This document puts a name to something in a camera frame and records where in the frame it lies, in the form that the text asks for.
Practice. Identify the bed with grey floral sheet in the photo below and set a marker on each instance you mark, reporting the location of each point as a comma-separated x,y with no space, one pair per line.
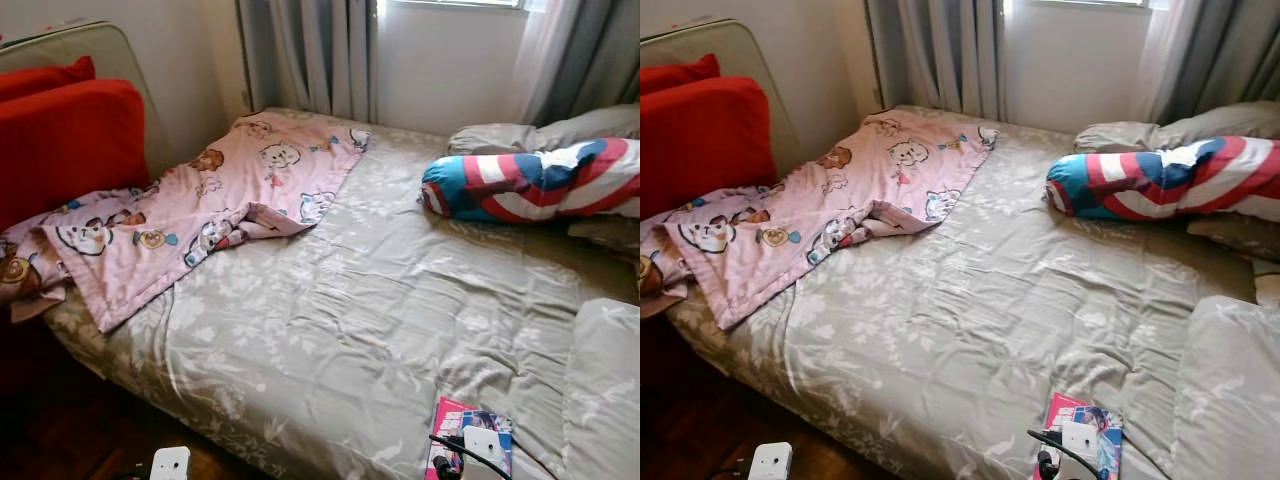
1000,320
380,320

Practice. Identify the manga book pink cover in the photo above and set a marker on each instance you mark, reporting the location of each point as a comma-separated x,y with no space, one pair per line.
448,415
1112,440

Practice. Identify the white sheer curtain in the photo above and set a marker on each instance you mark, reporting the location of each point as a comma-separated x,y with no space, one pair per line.
1160,60
535,60

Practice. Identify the grey upright mattress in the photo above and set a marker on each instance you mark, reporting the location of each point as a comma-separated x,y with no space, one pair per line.
745,50
115,55

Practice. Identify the red white blue striped pillow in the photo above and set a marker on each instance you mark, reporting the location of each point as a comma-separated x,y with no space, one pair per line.
1160,178
530,180

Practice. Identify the flat red cushion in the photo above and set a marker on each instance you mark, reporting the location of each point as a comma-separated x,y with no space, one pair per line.
45,78
675,73

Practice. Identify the grey curtain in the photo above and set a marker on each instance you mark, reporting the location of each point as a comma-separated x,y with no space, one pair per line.
310,55
605,55
1240,55
940,55

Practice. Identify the large red cushion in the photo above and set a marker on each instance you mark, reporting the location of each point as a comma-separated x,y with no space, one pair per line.
700,145
70,150

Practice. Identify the beige bolster pillow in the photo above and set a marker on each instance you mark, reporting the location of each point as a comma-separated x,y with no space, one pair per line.
1268,290

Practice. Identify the large grey floral pillow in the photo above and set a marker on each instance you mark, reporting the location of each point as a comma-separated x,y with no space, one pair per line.
605,390
1230,390

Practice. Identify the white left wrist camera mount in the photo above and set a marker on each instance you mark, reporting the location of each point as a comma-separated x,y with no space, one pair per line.
770,462
170,465

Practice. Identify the pink cartoon print blanket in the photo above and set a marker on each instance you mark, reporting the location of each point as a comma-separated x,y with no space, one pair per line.
830,198
200,200

